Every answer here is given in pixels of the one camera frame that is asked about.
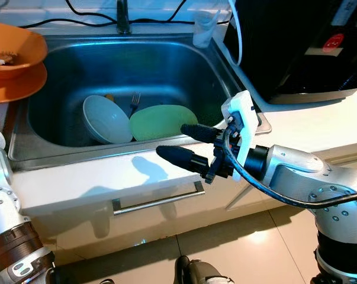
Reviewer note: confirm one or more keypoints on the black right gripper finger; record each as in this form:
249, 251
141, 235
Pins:
181, 158
202, 133

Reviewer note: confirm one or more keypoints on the orange plastic plate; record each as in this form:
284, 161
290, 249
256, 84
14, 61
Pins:
18, 89

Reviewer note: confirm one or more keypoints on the orange plastic bowl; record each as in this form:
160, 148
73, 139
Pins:
21, 44

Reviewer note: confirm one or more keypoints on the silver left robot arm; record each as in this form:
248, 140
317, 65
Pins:
3, 213

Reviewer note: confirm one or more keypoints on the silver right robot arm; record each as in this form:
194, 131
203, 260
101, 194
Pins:
296, 171

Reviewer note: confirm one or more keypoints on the green plate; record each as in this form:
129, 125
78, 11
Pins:
160, 121

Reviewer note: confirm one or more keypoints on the metal fork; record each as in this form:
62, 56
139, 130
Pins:
135, 102

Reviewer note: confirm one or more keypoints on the white bowl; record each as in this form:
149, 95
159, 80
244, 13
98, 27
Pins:
106, 121

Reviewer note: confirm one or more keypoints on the stainless steel sink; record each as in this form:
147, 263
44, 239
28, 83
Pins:
137, 65

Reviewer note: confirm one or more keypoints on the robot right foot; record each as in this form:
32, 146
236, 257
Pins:
200, 272

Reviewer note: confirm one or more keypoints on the clear glass cup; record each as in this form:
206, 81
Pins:
205, 29

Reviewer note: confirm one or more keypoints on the white base cabinet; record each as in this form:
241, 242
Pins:
77, 228

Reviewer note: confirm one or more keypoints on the black countertop appliance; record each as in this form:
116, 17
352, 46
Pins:
296, 47

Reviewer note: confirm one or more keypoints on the dark metal faucet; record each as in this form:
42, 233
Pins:
124, 18

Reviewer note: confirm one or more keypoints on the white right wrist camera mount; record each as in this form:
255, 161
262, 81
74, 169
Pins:
243, 118

